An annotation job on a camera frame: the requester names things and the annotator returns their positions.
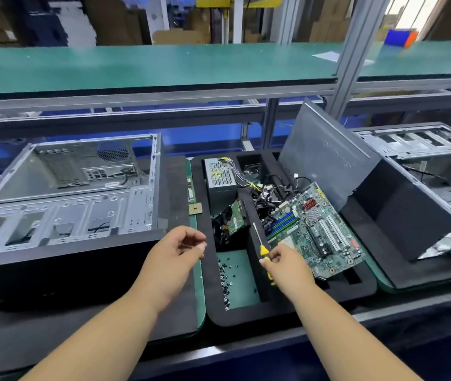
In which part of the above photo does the person's right hand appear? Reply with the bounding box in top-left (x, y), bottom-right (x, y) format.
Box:
top-left (260, 243), bottom-right (317, 302)

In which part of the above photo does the white paper sheet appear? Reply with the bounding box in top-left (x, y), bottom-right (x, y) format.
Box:
top-left (312, 51), bottom-right (375, 67)

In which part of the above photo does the person's left hand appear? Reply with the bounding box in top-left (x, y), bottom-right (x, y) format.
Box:
top-left (138, 225), bottom-right (207, 312)

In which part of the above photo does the open black computer case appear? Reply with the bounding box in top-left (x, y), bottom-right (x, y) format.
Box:
top-left (0, 133), bottom-right (167, 310)
top-left (353, 122), bottom-right (451, 261)

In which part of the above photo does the person's left forearm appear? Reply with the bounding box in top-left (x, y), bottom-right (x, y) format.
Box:
top-left (20, 278), bottom-right (159, 381)

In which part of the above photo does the green computer motherboard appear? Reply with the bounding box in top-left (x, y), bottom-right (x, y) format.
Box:
top-left (265, 182), bottom-right (366, 280)

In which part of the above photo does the yellow black handle screwdriver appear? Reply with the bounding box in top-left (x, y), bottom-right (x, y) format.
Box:
top-left (252, 222), bottom-right (276, 286)

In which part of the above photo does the grey power supply unit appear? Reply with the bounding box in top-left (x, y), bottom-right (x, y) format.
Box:
top-left (204, 157), bottom-right (239, 215)

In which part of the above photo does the person's right forearm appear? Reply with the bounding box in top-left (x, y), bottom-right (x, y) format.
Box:
top-left (287, 278), bottom-right (425, 381)

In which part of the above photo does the black foam sorting tray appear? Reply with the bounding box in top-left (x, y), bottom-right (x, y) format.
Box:
top-left (190, 149), bottom-right (378, 327)

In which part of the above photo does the pile of black screws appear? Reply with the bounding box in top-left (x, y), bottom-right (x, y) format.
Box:
top-left (217, 256), bottom-right (259, 311)

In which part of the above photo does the aluminium frame post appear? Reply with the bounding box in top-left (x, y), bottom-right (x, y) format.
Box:
top-left (327, 0), bottom-right (393, 119)

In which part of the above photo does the bundle of black cables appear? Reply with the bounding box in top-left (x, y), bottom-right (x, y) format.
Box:
top-left (245, 174), bottom-right (313, 223)

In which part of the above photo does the black computer side panel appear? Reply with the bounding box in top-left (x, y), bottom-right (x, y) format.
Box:
top-left (278, 98), bottom-right (382, 212)

